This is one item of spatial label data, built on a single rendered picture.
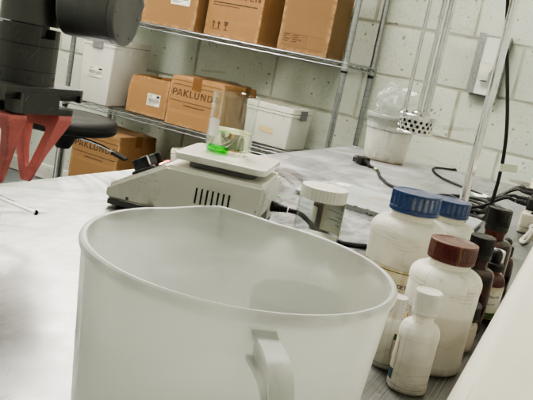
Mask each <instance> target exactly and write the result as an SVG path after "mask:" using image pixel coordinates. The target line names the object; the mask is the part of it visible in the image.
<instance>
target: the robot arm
mask: <svg viewBox="0 0 533 400"><path fill-rule="evenodd" d="M143 9H144V0H1V7H0V17H2V18H5V19H9V20H5V19H2V21H0V128H1V140H0V183H2V182H3V180H4V178H5V177H6V173H7V171H8V169H9V167H10V163H11V161H12V159H13V154H14V153H15V150H16V148H17V162H18V169H19V175H20V178H21V179H24V180H25V181H28V182H29V181H31V180H32V179H33V176H34V175H35V174H36V172H37V170H38V168H39V167H40V165H41V164H42V162H43V161H44V158H45V157H46V155H47V154H48V153H49V152H50V150H51V149H52V148H53V146H54V145H55V144H56V142H57V141H58V140H59V138H60V137H61V136H62V135H63V134H64V132H65V131H66V130H67V128H68V127H69V126H70V124H71V121H72V115H73V110H70V109H67V108H64V107H61V106H59V101H67V102H76V103H79V104H81V103H82V95H83V90H80V89H76V88H73V87H68V86H64V85H62V84H58V83H55V77H56V66H57V60H58V54H59V43H60V36H61V32H58V31H55V30H52V29H50V27H51V28H56V29H60V30H61V31H62V32H63V33H64V34H66V35H69V36H73V37H80V38H84V39H88V40H95V41H99V42H103V43H107V44H114V45H118V46H122V47H124V46H127V45H128V44H130V43H131V42H132V40H133V38H134V36H135V35H136V32H137V30H138V26H139V23H140V15H141V12H142V11H143ZM10 20H11V21H10ZM33 123H36V124H38V125H43V126H45V132H44V135H43V136H42V138H41V140H40V143H39V144H38V146H37V148H36V151H35V152H34V154H33V157H32V159H31V160H30V162H29V146H30V140H31V135H32V130H33Z"/></svg>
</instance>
